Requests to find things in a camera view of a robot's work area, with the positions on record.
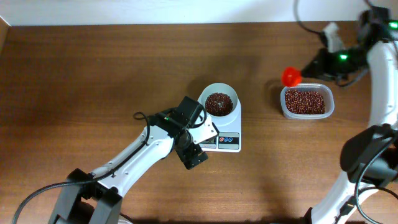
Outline red plastic scoop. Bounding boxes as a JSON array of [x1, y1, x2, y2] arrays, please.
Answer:
[[281, 67, 302, 87]]

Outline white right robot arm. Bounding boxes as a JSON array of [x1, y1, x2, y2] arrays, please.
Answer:
[[301, 1, 397, 223]]

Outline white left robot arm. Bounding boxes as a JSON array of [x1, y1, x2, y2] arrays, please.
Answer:
[[49, 96, 218, 224]]

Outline white digital kitchen scale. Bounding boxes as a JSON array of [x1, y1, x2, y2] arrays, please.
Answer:
[[199, 93, 242, 152]]

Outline red beans in bowl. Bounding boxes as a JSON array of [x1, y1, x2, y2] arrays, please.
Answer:
[[205, 93, 233, 116]]

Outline grey round bowl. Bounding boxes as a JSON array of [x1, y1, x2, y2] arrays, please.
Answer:
[[198, 83, 240, 118]]

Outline clear plastic food container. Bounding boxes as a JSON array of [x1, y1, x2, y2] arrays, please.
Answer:
[[280, 83, 335, 119]]

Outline red adzuki beans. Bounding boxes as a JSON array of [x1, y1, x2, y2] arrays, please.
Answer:
[[284, 90, 325, 114]]

